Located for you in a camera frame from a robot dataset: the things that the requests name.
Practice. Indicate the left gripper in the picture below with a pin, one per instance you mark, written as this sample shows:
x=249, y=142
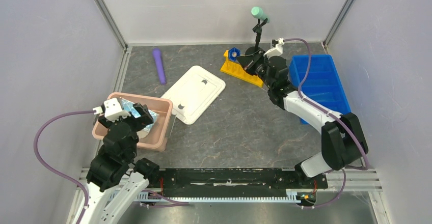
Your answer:
x=145, y=119

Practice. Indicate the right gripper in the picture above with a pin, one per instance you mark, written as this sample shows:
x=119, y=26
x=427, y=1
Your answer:
x=249, y=61

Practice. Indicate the packaged face mask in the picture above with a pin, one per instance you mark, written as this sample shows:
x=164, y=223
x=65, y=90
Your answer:
x=128, y=106

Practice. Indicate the blue bulb dropper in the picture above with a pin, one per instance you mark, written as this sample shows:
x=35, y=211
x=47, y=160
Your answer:
x=235, y=55

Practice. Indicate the bagged white round pad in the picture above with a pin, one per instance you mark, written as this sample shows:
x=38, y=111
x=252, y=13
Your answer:
x=145, y=131

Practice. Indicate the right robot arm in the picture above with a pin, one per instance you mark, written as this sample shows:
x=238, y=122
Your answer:
x=342, y=138

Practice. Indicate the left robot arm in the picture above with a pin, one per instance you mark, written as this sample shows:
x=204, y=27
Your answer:
x=115, y=177

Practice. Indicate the yellow test tube rack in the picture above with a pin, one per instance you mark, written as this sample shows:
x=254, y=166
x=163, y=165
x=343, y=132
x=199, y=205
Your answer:
x=234, y=69

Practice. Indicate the pink plastic bin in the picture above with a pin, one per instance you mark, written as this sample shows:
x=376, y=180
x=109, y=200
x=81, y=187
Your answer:
x=162, y=124

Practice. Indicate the black microphone stand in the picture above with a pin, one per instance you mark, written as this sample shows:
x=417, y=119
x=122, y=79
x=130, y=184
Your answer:
x=257, y=29

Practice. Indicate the white plastic lid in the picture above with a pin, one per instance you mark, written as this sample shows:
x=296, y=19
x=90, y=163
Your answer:
x=193, y=93

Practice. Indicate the purple microphone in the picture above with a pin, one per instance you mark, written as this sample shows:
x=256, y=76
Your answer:
x=157, y=55

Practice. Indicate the blue plastic tray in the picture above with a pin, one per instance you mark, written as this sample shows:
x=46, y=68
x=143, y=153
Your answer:
x=323, y=83

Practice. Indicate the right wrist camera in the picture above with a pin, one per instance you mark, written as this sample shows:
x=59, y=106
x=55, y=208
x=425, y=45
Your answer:
x=276, y=48

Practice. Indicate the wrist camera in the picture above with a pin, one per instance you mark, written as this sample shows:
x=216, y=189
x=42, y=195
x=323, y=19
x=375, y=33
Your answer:
x=276, y=48
x=112, y=109

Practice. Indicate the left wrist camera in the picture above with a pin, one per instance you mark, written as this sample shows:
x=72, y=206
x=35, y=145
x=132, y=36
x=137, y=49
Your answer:
x=112, y=109

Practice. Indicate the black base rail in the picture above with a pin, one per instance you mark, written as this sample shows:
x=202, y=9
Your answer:
x=241, y=185

